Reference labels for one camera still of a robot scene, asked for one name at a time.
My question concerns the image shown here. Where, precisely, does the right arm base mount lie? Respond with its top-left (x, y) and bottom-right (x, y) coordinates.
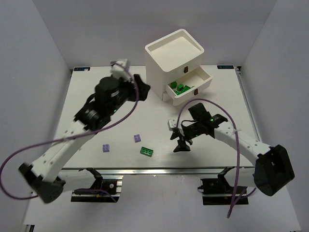
top-left (197, 167), bottom-right (234, 205)

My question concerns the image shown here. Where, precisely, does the blue label sticker left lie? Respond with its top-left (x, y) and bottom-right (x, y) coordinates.
top-left (73, 67), bottom-right (90, 72)

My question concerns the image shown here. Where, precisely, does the purple cable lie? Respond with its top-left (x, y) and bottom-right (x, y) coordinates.
top-left (175, 98), bottom-right (257, 218)
top-left (0, 62), bottom-right (140, 203)

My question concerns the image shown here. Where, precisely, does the purple lego brick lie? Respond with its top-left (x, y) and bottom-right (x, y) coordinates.
top-left (134, 134), bottom-right (141, 143)
top-left (102, 144), bottom-right (110, 152)

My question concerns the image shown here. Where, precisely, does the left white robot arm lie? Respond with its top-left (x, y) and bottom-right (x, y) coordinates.
top-left (18, 74), bottom-right (150, 203)

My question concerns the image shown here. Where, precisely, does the white drawer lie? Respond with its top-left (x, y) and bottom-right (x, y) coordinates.
top-left (165, 67), bottom-right (213, 106)

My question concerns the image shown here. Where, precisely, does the blue label sticker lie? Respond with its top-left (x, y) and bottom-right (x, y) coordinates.
top-left (73, 67), bottom-right (90, 72)
top-left (217, 65), bottom-right (234, 70)

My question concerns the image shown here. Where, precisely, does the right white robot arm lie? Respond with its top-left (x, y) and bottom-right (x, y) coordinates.
top-left (168, 103), bottom-right (295, 196)

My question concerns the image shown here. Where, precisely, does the purple lego brick left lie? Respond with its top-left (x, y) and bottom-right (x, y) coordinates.
top-left (102, 144), bottom-right (110, 152)

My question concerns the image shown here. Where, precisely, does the long green lego brick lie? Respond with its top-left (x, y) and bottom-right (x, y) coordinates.
top-left (140, 147), bottom-right (154, 157)

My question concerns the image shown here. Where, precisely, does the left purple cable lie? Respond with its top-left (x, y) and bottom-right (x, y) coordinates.
top-left (0, 62), bottom-right (140, 203)

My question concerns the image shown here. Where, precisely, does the aluminium rail frame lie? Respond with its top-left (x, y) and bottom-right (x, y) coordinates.
top-left (23, 65), bottom-right (275, 232)

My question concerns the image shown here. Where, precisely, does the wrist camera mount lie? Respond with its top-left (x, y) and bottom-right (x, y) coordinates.
top-left (168, 119), bottom-right (179, 131)
top-left (111, 58), bottom-right (131, 81)

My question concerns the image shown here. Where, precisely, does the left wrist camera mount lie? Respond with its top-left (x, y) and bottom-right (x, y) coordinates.
top-left (111, 58), bottom-right (131, 81)

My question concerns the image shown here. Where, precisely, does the purple lego brick centre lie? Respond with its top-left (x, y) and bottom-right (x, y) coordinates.
top-left (134, 134), bottom-right (141, 143)

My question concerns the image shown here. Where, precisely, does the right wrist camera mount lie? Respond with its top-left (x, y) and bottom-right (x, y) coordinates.
top-left (168, 119), bottom-right (179, 131)

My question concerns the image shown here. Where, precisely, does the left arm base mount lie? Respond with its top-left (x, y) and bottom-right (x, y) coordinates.
top-left (70, 168), bottom-right (122, 203)

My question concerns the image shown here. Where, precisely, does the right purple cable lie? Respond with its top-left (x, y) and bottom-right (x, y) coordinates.
top-left (175, 98), bottom-right (257, 218)

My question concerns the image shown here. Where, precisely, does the blue label sticker right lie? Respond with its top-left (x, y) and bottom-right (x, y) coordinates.
top-left (217, 65), bottom-right (234, 70)

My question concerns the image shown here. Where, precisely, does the green lego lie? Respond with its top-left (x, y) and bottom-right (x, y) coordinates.
top-left (174, 86), bottom-right (191, 95)

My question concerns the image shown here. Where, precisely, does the white three-drawer cabinet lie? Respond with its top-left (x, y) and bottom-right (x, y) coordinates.
top-left (145, 29), bottom-right (204, 102)

